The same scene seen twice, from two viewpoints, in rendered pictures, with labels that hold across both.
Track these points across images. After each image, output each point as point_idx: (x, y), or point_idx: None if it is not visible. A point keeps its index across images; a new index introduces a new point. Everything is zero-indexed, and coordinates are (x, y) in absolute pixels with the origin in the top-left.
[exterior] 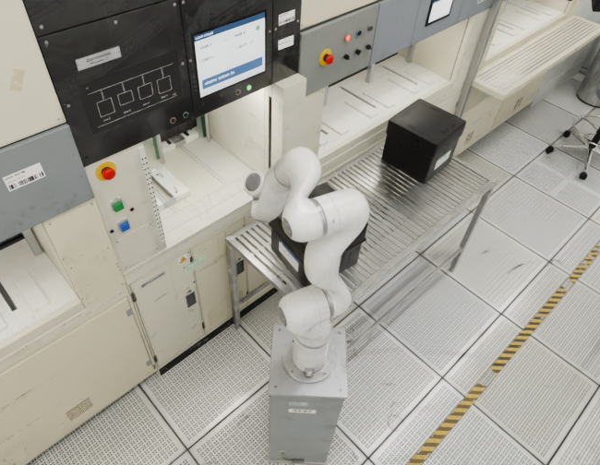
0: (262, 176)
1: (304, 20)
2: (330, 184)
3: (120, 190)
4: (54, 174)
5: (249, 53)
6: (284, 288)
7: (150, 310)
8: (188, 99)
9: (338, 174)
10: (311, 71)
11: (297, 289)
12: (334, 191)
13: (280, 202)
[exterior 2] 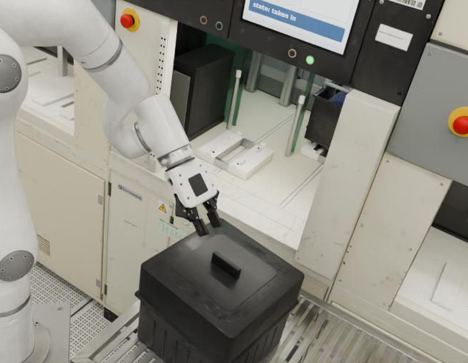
0: (153, 96)
1: (446, 29)
2: (380, 348)
3: (135, 55)
4: None
5: (326, 8)
6: (136, 307)
7: (117, 224)
8: (228, 8)
9: (411, 359)
10: (426, 124)
11: (137, 323)
12: (6, 32)
13: (107, 113)
